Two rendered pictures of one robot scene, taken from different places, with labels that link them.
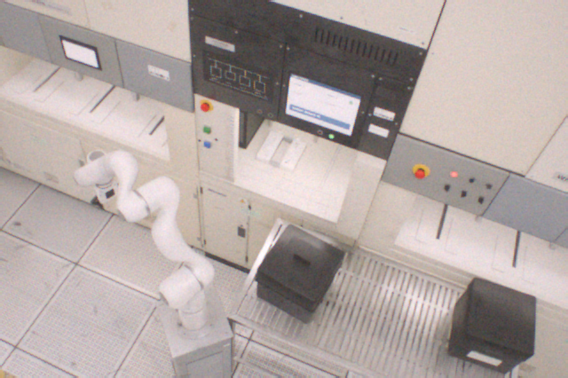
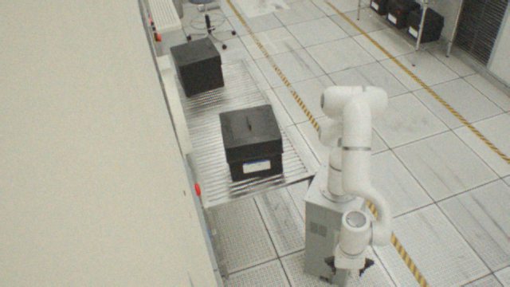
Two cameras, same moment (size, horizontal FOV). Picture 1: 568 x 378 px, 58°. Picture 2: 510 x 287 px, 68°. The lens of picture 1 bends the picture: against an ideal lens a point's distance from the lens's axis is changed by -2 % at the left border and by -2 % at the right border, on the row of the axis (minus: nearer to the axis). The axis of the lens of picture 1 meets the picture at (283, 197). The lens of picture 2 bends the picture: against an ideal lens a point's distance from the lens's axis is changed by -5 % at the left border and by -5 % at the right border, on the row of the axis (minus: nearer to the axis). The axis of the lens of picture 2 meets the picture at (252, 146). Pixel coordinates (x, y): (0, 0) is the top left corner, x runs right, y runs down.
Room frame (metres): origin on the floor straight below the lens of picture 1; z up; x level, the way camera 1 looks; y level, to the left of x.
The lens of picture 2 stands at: (1.88, 1.23, 2.31)
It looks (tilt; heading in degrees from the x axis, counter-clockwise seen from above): 43 degrees down; 242
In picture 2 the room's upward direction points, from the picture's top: 7 degrees counter-clockwise
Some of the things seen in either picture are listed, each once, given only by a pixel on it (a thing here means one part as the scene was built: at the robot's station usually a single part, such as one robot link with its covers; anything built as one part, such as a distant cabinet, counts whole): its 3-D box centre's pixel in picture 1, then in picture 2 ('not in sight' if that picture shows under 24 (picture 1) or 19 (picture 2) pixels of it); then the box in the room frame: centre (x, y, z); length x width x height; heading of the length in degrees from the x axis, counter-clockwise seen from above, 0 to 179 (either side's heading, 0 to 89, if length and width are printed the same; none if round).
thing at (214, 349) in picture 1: (198, 349); (334, 230); (0.92, 0.32, 0.38); 0.28 x 0.28 x 0.76; 29
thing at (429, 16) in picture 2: not in sight; (424, 25); (-1.54, -1.02, 0.31); 0.30 x 0.28 x 0.26; 72
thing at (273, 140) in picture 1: (281, 151); not in sight; (1.87, 0.05, 0.89); 0.22 x 0.21 x 0.04; 164
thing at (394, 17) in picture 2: not in sight; (402, 12); (-1.61, -1.38, 0.31); 0.30 x 0.28 x 0.26; 74
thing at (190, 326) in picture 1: (193, 310); (339, 175); (0.92, 0.32, 0.85); 0.19 x 0.19 x 0.18
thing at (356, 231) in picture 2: (98, 167); (355, 231); (1.31, 0.78, 1.26); 0.09 x 0.08 x 0.13; 140
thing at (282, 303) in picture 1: (297, 278); (252, 148); (1.15, -0.12, 0.85); 0.28 x 0.28 x 0.17; 66
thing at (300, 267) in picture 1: (300, 264); (249, 130); (1.15, -0.12, 0.98); 0.29 x 0.29 x 0.13; 66
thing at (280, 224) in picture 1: (365, 345); (235, 159); (1.07, -0.53, 0.38); 1.30 x 0.60 x 0.76; 74
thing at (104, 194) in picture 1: (106, 187); (350, 255); (1.31, 0.78, 1.12); 0.10 x 0.07 x 0.11; 140
